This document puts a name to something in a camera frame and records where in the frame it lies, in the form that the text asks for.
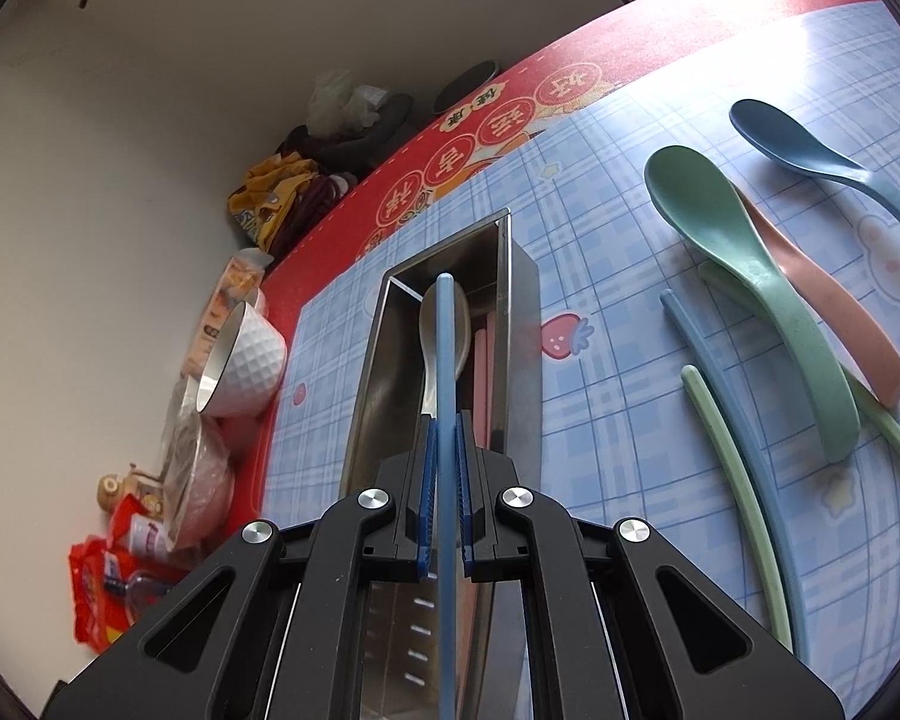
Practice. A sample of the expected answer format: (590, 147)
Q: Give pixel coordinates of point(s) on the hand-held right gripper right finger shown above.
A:
(465, 495)

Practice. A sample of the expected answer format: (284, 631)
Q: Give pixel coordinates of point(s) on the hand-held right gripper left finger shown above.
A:
(429, 495)

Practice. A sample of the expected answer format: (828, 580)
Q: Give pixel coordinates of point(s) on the blue chopstick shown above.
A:
(448, 352)
(727, 420)

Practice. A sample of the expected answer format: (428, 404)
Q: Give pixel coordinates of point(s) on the white spoon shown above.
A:
(427, 330)

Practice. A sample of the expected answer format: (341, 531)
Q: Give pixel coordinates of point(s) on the stainless steel utensil tray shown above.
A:
(521, 330)

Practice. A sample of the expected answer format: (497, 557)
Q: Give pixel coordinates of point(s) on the green chopstick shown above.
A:
(727, 465)
(892, 427)

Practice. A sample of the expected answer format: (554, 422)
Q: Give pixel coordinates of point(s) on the green spoon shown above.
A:
(720, 217)

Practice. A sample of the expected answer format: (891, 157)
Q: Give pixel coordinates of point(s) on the pink spoon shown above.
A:
(832, 300)

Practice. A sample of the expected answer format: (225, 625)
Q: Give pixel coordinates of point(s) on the blue spoon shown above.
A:
(780, 131)

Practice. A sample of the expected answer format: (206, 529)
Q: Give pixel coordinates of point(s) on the white textured bowl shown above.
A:
(251, 367)

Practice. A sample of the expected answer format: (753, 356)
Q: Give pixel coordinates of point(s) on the plastic wrapped bowl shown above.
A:
(206, 480)
(184, 412)

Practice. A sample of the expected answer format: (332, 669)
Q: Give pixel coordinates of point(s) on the small white jar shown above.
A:
(150, 536)

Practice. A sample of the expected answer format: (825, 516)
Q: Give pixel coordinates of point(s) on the orange snack packet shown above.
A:
(221, 300)

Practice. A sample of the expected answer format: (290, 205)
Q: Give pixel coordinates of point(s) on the red snack bag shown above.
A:
(124, 517)

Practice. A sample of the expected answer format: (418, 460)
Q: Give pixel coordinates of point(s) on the beige toy figure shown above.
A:
(116, 491)

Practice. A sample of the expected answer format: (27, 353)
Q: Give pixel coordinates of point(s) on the dark red clothes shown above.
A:
(315, 202)

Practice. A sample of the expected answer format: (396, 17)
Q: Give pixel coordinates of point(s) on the blue plaid table mat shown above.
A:
(607, 187)

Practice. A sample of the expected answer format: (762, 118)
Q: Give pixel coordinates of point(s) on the yellow clothes pile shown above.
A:
(270, 191)

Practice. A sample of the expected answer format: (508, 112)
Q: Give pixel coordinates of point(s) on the dark seat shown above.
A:
(367, 139)

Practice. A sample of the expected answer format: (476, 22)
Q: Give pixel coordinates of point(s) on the white plastic bag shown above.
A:
(345, 101)

